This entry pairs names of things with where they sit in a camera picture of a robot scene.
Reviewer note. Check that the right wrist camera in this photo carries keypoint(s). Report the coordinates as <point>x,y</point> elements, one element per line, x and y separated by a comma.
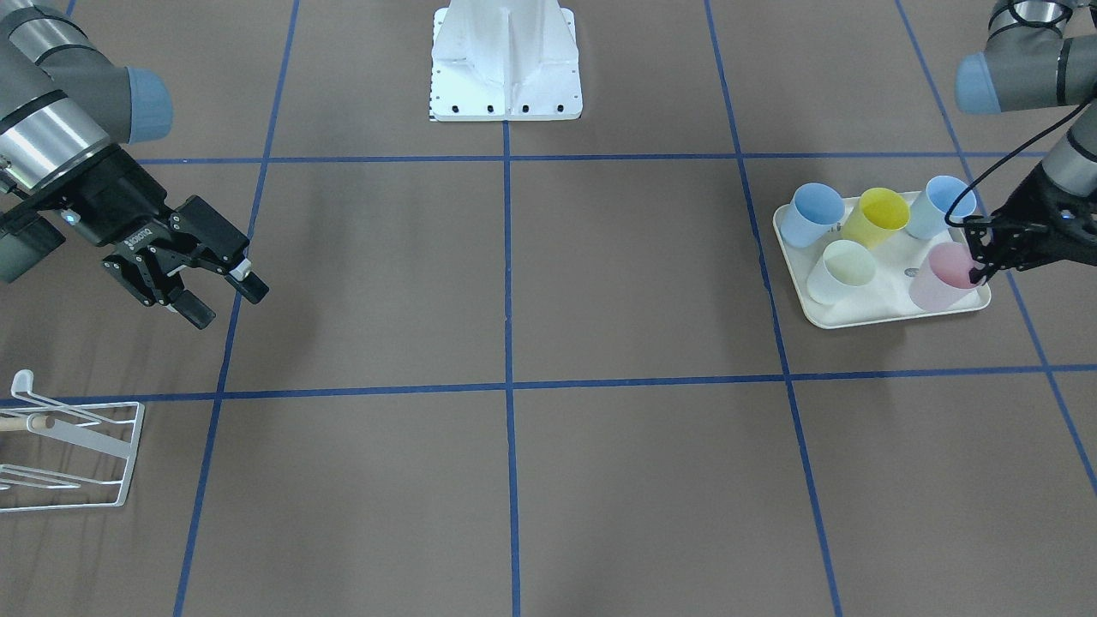
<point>26,240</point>

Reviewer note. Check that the pale green cup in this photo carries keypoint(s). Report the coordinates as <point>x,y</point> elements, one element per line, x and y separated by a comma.
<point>842,269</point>

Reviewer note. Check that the cream plastic tray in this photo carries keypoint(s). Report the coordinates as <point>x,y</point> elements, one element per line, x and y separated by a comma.
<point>886,298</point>

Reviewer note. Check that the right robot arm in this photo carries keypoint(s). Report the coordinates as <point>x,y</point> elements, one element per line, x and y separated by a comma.
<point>68,113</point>

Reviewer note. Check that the yellow cup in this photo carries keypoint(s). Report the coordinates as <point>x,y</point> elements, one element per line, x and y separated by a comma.
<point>878,215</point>

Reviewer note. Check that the white wire cup rack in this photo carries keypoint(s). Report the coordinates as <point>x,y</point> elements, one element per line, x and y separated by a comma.
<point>59,455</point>

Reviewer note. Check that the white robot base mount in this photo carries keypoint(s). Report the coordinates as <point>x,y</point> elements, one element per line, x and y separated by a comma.
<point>505,61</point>

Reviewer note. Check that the light blue cup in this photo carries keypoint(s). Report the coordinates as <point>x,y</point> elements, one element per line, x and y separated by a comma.
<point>944,199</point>
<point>813,210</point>

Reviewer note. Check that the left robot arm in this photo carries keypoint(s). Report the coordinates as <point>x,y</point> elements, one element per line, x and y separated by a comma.
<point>1028,63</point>

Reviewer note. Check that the pink cup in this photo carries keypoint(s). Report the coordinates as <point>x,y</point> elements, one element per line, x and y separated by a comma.
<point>944,277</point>

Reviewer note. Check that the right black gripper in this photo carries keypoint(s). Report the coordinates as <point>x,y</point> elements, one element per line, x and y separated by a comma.
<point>113,204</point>

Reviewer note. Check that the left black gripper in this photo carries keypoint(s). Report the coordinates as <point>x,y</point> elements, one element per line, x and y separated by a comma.
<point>1040,206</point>

